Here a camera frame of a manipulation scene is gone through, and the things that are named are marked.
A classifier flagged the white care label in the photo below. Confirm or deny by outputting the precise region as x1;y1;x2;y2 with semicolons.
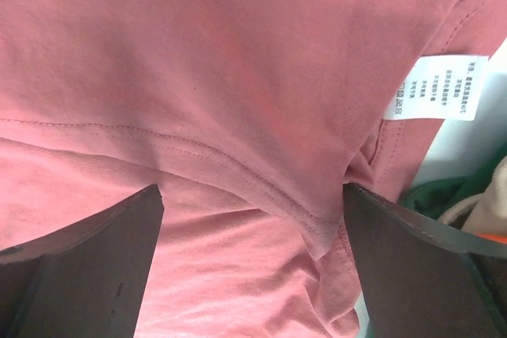
383;55;489;121

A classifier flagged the orange folded t-shirt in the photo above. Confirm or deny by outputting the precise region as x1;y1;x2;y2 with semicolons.
480;234;507;244

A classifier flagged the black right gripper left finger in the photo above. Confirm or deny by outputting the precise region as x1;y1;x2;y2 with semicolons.
1;184;164;337

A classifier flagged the dark green folded t-shirt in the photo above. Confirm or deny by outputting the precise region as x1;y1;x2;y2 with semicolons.
398;146;506;220

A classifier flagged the pink t-shirt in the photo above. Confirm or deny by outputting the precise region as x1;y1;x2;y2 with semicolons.
1;0;506;337

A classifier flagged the beige folded t-shirt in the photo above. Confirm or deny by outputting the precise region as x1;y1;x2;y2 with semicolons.
438;158;506;237

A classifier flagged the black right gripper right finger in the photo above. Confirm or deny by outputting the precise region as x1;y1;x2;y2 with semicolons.
344;184;506;338

